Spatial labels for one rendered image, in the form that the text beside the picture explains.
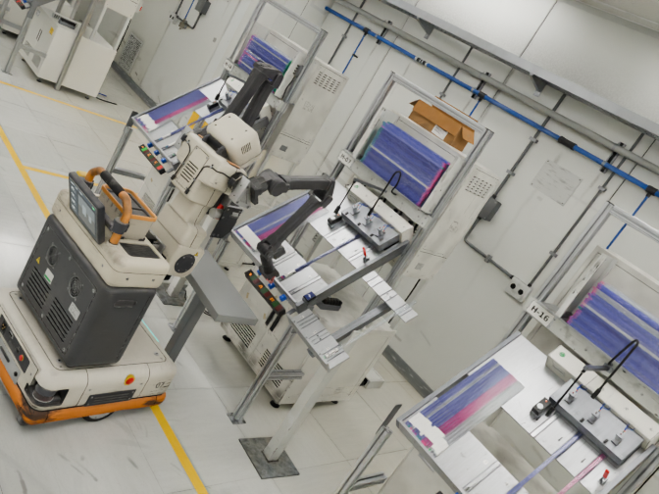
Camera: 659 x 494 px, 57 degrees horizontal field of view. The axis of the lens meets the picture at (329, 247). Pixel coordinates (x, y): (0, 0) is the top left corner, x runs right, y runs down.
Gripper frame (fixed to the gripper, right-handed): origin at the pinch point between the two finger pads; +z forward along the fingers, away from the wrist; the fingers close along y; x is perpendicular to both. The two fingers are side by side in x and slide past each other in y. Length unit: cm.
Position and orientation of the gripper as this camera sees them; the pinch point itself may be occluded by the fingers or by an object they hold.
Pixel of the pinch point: (271, 281)
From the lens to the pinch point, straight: 308.4
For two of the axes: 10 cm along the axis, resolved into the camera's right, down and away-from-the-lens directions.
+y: -5.7, -5.7, 6.0
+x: -8.2, 4.5, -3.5
